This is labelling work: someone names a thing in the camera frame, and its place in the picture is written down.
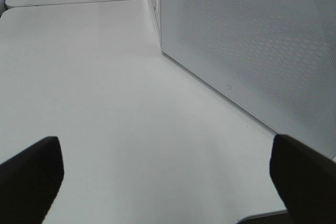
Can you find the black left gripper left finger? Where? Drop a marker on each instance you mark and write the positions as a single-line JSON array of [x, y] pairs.
[[30, 182]]

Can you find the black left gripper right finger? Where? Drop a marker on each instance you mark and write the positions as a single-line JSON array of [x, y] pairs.
[[304, 180]]

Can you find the white microwave door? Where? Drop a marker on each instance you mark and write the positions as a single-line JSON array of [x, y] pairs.
[[274, 58]]

